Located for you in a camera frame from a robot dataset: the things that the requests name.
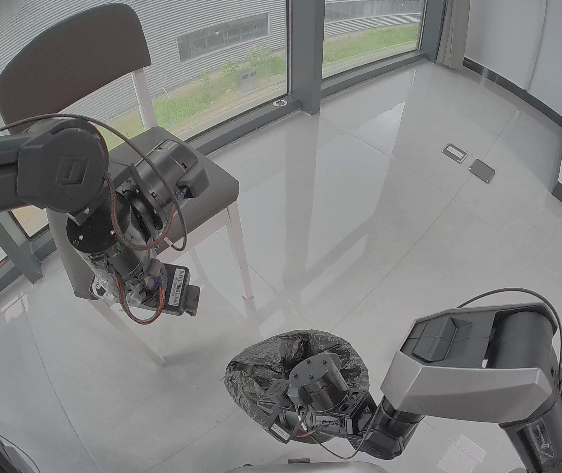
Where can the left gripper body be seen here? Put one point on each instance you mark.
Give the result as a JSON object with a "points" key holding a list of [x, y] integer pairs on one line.
{"points": [[133, 284]]}

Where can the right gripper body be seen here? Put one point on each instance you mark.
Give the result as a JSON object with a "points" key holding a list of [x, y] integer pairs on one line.
{"points": [[305, 426]]}

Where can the black plastic bag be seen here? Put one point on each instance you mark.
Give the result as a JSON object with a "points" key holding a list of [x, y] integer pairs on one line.
{"points": [[256, 372]]}

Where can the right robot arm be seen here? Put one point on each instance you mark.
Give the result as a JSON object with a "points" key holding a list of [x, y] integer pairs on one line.
{"points": [[458, 377]]}

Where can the brown chair with white legs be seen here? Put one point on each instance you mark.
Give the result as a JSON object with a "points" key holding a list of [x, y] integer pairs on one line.
{"points": [[74, 57]]}

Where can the window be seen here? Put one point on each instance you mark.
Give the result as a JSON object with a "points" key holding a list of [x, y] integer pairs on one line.
{"points": [[305, 42]]}

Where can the white curtain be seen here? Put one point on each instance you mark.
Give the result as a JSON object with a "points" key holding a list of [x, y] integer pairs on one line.
{"points": [[453, 17]]}

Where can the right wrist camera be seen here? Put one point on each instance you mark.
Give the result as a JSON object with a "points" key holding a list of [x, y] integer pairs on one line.
{"points": [[281, 389]]}

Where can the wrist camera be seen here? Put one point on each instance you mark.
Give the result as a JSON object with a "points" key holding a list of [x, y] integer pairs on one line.
{"points": [[194, 181], [281, 389]]}

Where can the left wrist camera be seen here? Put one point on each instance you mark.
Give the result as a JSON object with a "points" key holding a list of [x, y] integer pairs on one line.
{"points": [[194, 181]]}

